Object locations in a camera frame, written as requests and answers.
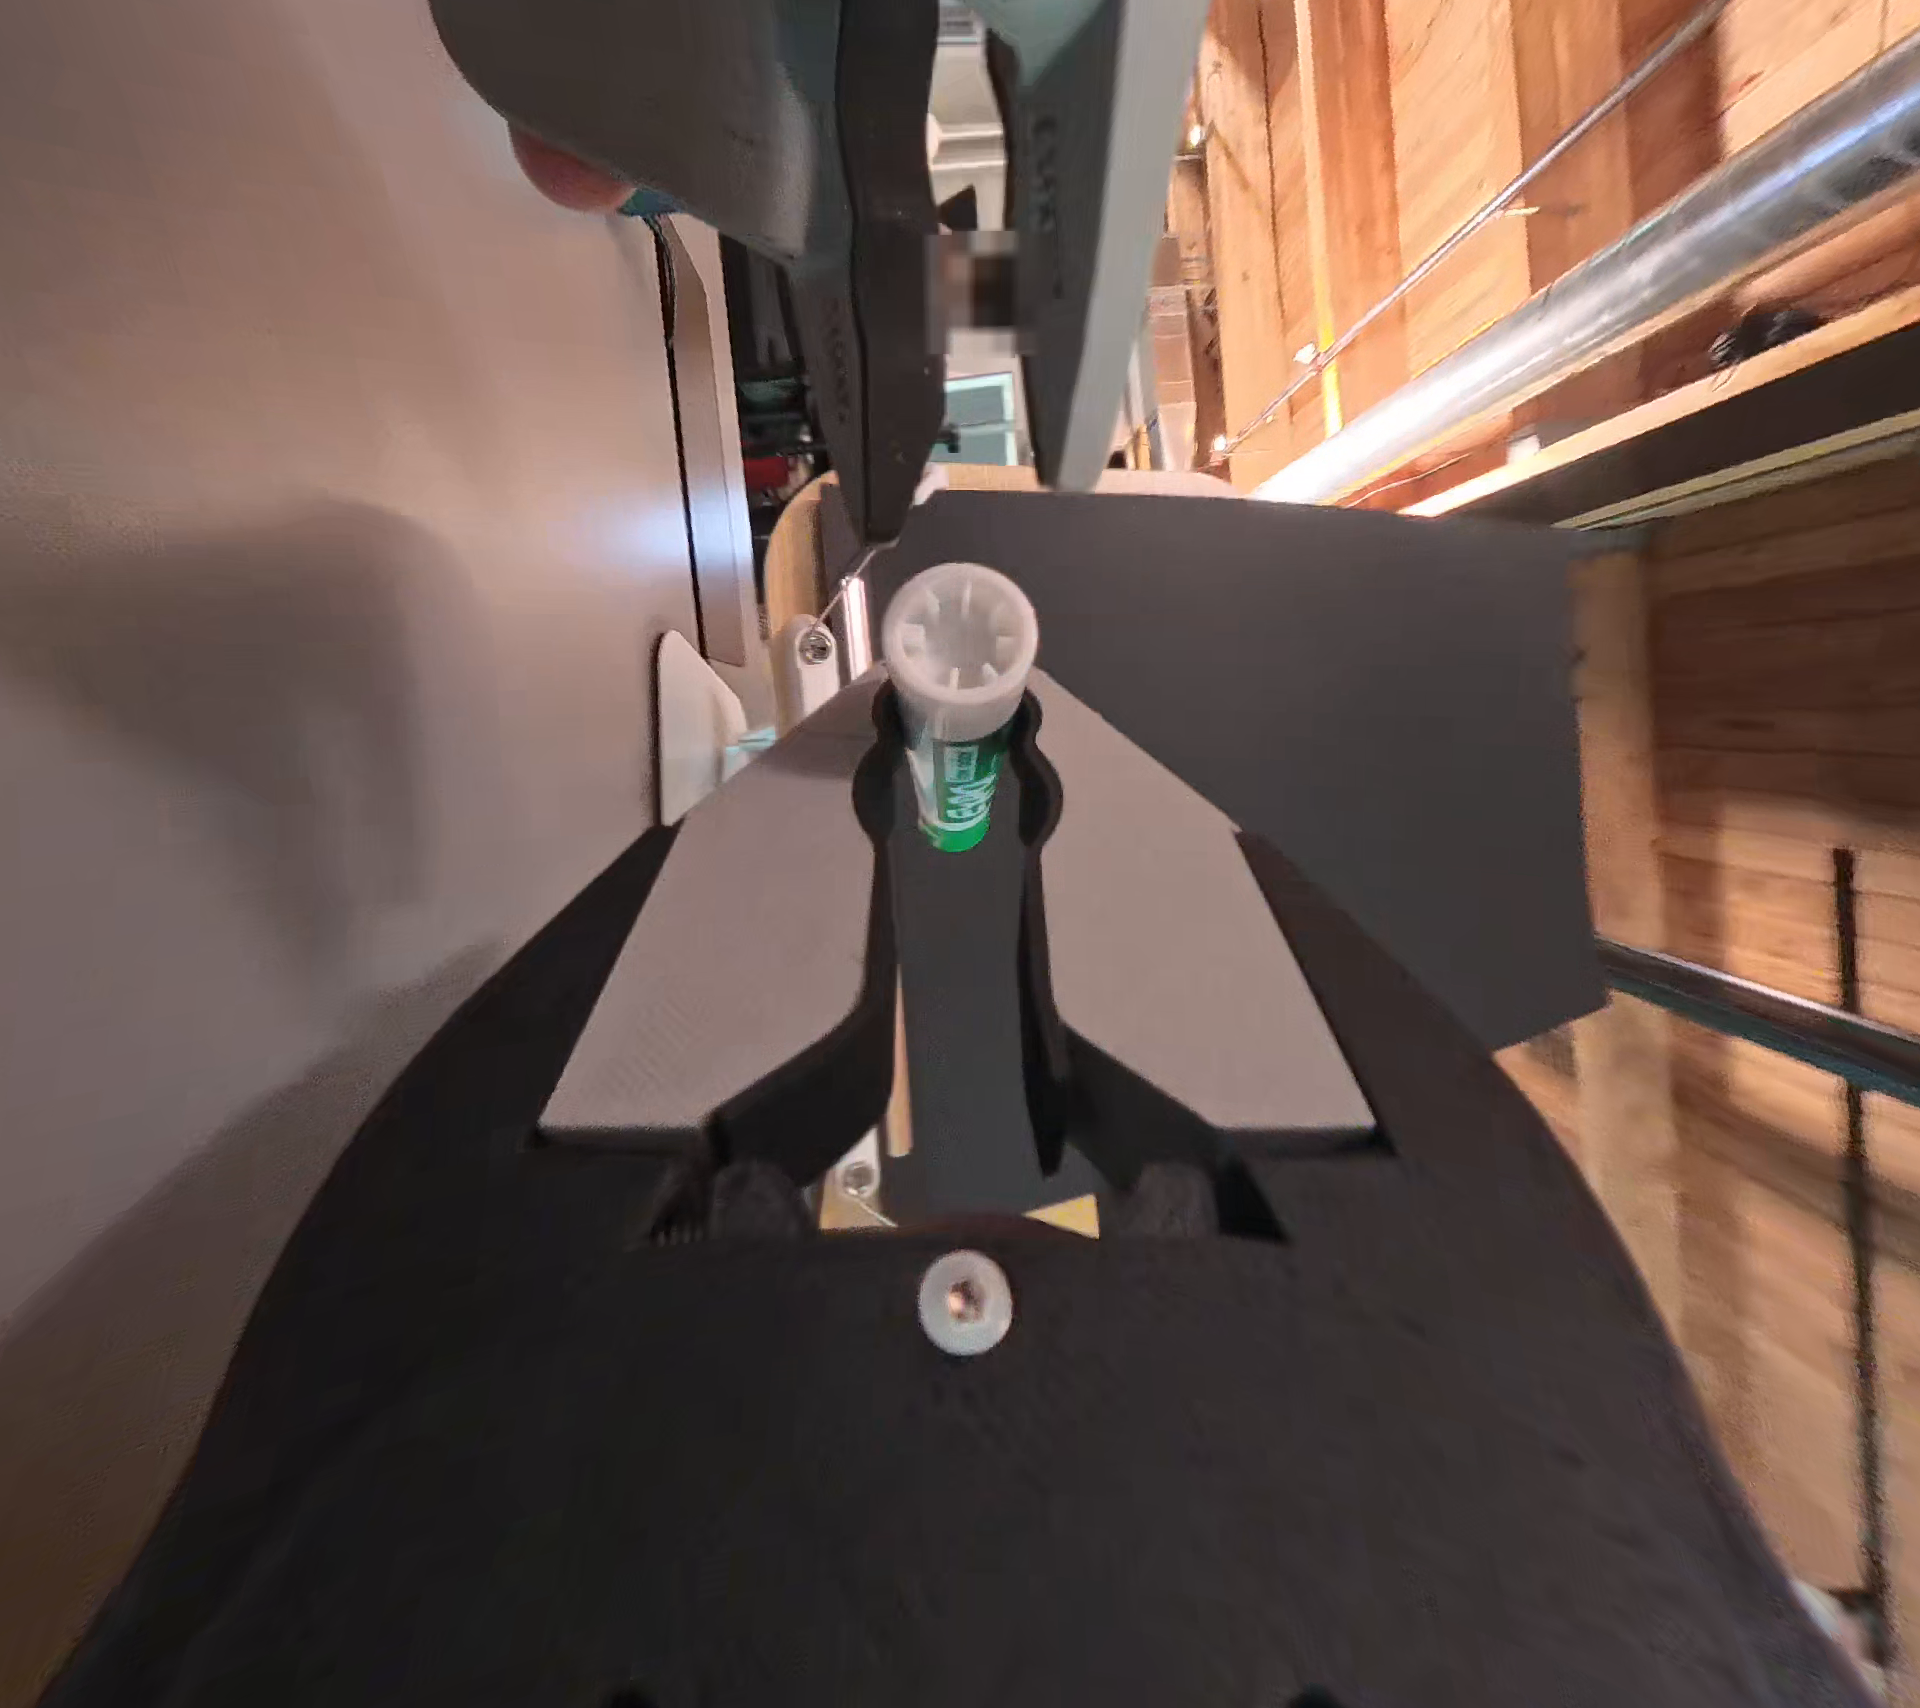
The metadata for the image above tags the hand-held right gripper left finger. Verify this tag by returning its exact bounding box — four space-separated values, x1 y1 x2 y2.
541 682 902 1157

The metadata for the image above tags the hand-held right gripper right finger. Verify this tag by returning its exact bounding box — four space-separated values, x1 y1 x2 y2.
1015 682 1382 1157

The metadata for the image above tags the black computer monitor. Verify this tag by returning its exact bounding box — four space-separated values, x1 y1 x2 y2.
871 484 1617 1068

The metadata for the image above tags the black ceiling rail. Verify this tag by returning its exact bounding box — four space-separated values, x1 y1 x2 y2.
1591 944 1920 1103

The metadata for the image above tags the silver ventilation duct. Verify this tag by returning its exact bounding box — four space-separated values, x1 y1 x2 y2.
1246 45 1920 511

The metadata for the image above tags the green tube with white cap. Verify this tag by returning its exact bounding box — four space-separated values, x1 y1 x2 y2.
880 560 1046 858

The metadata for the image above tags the person's left hand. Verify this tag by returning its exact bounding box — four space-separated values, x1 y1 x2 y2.
505 0 649 216

